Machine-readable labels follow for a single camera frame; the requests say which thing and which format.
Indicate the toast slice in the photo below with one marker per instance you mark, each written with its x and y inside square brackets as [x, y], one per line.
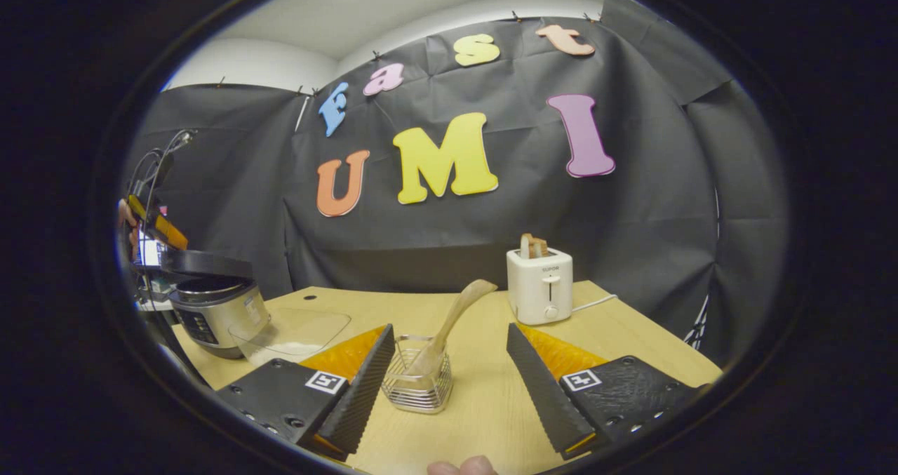
[533, 245]

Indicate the white toaster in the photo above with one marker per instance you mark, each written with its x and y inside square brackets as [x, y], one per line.
[540, 285]

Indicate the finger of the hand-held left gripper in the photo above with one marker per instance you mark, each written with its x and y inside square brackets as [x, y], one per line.
[165, 228]

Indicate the dark grey rice cooker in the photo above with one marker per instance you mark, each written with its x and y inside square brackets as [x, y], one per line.
[217, 310]

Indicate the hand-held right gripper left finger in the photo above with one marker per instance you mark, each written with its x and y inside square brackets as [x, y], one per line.
[354, 398]

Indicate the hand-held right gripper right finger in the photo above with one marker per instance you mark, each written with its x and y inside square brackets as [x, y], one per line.
[544, 391]

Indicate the wooden spoon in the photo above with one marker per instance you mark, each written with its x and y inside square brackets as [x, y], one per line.
[456, 313]

